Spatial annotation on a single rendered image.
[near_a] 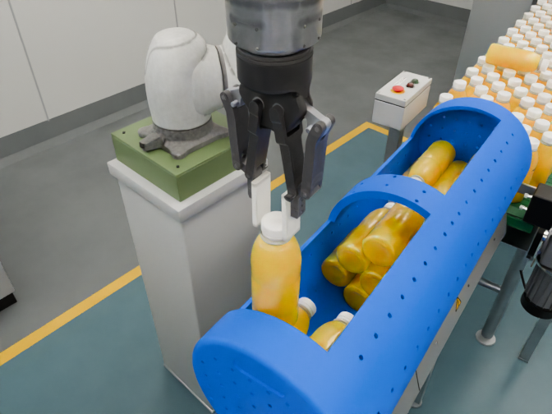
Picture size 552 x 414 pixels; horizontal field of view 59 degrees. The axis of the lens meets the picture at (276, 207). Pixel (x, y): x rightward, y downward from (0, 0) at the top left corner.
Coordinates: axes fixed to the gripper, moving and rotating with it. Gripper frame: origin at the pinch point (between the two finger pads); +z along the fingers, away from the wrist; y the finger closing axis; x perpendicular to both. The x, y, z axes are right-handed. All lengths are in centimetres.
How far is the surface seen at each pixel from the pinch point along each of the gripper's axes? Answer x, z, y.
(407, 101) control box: 92, 29, -19
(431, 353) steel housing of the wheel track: 31, 51, 18
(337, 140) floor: 221, 138, -110
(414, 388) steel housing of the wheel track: 21, 52, 18
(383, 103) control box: 90, 31, -26
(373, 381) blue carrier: -1.2, 20.9, 16.5
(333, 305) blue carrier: 21.9, 41.0, -1.7
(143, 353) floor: 26, 138, -89
